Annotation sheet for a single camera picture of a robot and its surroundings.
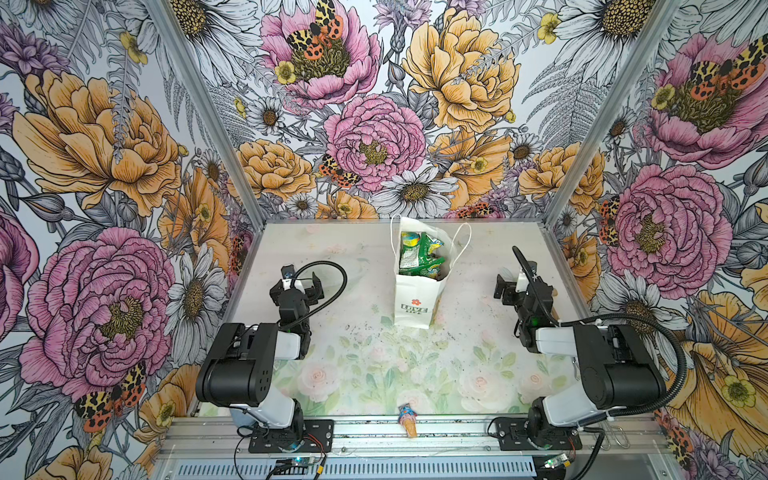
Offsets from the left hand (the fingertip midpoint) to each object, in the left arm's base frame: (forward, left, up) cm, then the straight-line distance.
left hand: (300, 283), depth 93 cm
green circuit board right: (-45, -67, -8) cm, 81 cm away
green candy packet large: (-1, -35, +13) cm, 37 cm away
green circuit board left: (-44, -7, -8) cm, 45 cm away
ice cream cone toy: (-36, -31, -5) cm, 48 cm away
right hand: (-1, -66, 0) cm, 66 cm away
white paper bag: (-11, -35, +9) cm, 38 cm away
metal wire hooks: (-40, -83, -8) cm, 93 cm away
